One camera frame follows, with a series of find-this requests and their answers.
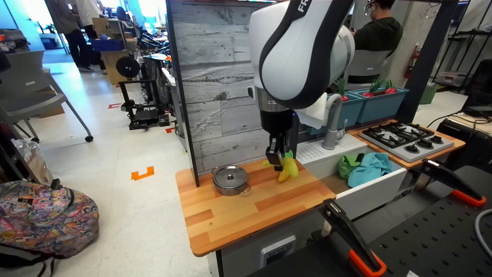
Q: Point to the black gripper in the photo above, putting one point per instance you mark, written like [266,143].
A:
[281,124]

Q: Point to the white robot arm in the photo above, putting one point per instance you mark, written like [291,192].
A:
[298,47]

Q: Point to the yellow toy corn cob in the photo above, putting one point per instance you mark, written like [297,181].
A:
[283,175]

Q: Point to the white toy sink basin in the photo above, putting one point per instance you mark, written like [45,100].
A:
[354,200]

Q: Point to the small metal pot with lid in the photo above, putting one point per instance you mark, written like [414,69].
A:
[229,180]

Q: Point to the green cloth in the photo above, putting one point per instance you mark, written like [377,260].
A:
[348,163]

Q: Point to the grey toy faucet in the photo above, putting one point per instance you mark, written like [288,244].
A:
[332,131]

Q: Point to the left black orange clamp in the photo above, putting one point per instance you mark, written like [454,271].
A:
[363,260]

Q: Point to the black orange clamp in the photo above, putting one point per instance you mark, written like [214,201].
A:
[460,189]
[363,260]

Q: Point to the left teal planter box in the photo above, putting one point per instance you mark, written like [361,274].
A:
[317,114]

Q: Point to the teal planter box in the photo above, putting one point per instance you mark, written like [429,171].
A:
[317,114]
[378,106]

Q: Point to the wooden countertop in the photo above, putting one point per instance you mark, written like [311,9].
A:
[214,221]

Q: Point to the teal cloth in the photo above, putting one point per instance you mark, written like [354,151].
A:
[372,166]

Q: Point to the right teal planter box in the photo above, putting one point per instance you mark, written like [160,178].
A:
[378,106]

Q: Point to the grey office chair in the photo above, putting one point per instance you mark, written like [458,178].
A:
[366,66]

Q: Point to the toy stove top burners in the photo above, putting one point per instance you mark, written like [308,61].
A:
[406,140]

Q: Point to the grey wood-pattern back panel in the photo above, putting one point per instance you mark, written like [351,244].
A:
[212,60]

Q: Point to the seated person in dark shirt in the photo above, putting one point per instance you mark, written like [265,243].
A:
[383,32]

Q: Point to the right black orange clamp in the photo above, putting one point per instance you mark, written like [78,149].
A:
[460,189]

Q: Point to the colourful patterned backpack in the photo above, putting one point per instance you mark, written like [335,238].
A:
[35,217]

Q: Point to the standing person dark pants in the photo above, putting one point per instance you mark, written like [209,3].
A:
[66,23]

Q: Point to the grey folding chair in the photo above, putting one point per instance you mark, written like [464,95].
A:
[28,89]

